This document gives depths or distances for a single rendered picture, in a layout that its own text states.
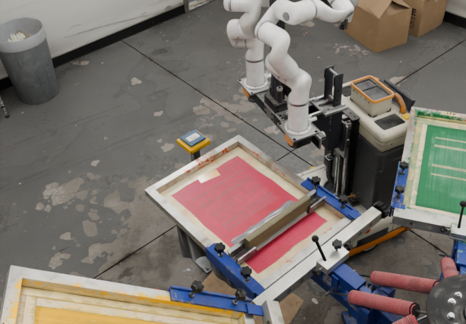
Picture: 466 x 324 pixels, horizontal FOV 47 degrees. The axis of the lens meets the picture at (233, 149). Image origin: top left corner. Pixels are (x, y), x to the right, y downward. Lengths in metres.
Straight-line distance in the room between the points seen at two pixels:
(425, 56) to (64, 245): 3.64
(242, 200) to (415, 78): 2.95
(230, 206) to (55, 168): 2.22
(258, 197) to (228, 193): 0.14
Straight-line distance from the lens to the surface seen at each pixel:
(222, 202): 2.48
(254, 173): 2.60
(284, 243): 2.31
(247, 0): 2.48
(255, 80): 2.83
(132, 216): 3.84
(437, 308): 1.77
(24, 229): 4.03
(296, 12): 2.20
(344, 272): 2.12
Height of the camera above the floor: 2.73
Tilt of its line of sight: 40 degrees down
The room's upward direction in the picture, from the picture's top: 5 degrees counter-clockwise
